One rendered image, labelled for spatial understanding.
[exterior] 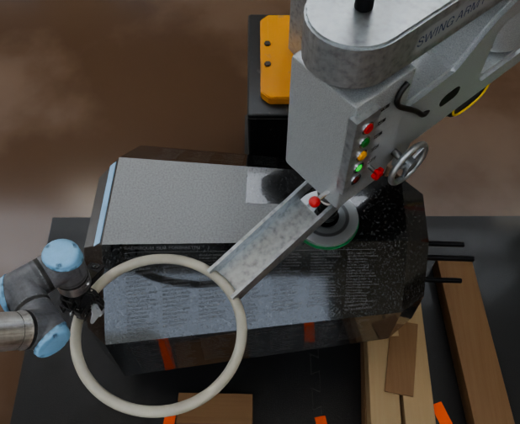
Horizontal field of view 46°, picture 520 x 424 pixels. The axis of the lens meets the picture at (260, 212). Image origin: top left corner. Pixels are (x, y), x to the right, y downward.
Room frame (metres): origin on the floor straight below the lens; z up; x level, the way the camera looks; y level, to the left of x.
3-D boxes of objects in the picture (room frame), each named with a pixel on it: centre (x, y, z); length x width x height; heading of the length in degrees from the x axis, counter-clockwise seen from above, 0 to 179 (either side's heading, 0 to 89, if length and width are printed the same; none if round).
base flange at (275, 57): (1.90, -0.25, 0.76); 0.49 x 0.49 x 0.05; 0
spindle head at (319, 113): (1.09, -0.28, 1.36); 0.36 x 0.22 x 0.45; 130
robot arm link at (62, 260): (0.69, 0.49, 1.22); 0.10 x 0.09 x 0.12; 127
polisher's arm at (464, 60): (1.28, -0.53, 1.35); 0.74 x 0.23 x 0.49; 130
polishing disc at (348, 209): (1.03, -0.22, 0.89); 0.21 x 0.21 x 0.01
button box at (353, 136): (0.90, -0.24, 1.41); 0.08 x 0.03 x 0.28; 130
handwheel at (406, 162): (1.02, -0.39, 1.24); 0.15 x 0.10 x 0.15; 130
